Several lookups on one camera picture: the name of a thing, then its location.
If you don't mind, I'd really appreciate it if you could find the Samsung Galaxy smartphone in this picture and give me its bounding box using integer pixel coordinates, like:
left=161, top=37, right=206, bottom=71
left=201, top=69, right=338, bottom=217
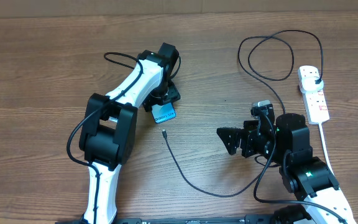
left=152, top=103, right=177, bottom=124

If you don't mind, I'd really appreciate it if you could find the black USB charging cable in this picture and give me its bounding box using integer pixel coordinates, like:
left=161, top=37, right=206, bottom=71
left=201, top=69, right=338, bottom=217
left=162, top=29, right=324, bottom=198

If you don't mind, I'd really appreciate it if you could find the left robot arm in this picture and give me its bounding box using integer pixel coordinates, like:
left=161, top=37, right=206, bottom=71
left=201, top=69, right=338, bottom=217
left=79, top=43, right=181, bottom=223

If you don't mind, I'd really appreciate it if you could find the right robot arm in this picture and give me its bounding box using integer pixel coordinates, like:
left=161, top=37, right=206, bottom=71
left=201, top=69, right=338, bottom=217
left=216, top=100, right=355, bottom=223

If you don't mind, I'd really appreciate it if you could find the white charger plug adapter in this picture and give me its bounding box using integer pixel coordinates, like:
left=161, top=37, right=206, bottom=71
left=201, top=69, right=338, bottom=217
left=300, top=77, right=324, bottom=94

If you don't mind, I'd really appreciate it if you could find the white power strip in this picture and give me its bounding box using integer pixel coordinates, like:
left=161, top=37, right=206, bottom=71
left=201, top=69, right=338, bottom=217
left=298, top=65, right=329, bottom=124

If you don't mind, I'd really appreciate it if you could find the cardboard backdrop panel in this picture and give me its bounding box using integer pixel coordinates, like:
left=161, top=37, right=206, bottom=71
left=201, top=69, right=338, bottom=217
left=0, top=0, right=358, bottom=18

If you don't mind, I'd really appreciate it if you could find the white power strip cord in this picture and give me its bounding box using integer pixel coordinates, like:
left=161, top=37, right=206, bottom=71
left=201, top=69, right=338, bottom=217
left=318, top=122, right=335, bottom=175

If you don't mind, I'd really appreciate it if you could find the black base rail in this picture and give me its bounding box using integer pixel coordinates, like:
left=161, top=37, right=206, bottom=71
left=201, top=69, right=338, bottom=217
left=54, top=213, right=279, bottom=224

